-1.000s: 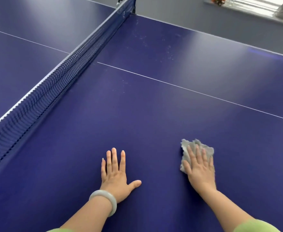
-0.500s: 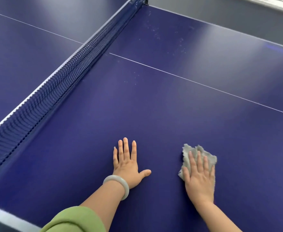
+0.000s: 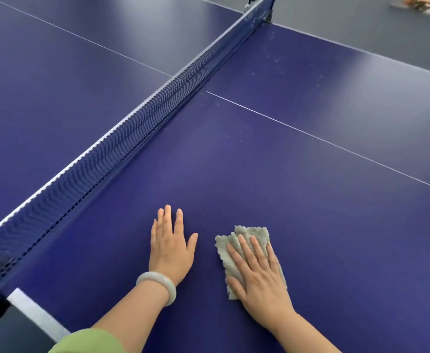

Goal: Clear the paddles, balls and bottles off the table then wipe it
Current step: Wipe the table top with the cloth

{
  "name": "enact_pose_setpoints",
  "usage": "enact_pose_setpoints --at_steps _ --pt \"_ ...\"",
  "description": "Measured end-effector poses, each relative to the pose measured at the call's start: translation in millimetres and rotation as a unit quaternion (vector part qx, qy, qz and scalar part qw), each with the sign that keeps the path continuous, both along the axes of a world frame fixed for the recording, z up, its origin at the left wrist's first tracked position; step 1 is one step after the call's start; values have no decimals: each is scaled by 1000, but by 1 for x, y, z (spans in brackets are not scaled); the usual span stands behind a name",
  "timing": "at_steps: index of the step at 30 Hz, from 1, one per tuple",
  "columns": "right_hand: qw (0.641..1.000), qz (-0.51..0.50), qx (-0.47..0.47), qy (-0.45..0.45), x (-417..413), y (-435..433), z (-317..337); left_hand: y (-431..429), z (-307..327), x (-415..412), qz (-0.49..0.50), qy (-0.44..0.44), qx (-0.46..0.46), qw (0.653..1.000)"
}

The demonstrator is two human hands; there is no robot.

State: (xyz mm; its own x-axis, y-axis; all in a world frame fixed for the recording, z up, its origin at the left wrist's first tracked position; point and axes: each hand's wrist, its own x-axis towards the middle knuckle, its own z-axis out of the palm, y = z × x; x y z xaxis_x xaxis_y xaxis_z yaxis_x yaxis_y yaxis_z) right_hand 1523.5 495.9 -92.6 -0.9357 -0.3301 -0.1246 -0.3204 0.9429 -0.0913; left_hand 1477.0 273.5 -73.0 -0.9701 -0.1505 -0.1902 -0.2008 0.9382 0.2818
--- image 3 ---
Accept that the person's left hand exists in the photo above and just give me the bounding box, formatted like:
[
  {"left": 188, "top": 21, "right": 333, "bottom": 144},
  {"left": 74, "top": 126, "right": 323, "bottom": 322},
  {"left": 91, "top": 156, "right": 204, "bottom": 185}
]
[{"left": 148, "top": 204, "right": 199, "bottom": 287}]

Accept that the person's right hand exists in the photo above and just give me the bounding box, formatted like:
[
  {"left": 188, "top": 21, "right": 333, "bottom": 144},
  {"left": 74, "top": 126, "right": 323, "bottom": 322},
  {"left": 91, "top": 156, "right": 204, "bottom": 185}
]
[{"left": 225, "top": 234, "right": 296, "bottom": 329}]

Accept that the grey cleaning cloth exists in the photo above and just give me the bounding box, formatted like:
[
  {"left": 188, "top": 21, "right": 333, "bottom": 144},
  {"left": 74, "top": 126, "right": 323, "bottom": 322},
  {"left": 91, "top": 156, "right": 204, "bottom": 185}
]
[{"left": 214, "top": 225, "right": 288, "bottom": 301}]

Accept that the person's left forearm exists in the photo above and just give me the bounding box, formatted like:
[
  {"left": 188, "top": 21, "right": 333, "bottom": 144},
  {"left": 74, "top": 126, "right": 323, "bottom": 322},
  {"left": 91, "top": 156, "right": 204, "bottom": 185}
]
[{"left": 91, "top": 281, "right": 170, "bottom": 353}]

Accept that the person's right forearm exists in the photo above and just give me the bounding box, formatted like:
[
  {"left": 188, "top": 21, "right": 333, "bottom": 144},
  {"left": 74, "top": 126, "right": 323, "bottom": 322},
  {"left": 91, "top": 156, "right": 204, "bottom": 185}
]
[{"left": 270, "top": 312, "right": 342, "bottom": 353}]

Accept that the dark table tennis net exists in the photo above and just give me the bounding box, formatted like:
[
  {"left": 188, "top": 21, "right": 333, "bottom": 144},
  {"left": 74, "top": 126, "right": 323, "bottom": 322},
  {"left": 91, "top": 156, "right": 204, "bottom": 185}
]
[{"left": 0, "top": 0, "right": 278, "bottom": 302}]

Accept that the blue table tennis table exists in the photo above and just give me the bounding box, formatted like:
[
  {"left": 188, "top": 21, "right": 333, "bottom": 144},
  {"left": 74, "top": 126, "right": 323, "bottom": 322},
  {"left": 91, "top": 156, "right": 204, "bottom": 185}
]
[{"left": 0, "top": 0, "right": 430, "bottom": 353}]

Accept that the white jade bracelet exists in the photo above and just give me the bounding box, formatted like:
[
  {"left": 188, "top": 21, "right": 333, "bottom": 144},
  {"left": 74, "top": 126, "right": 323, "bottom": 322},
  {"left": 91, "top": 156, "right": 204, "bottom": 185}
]
[{"left": 135, "top": 271, "right": 177, "bottom": 307}]

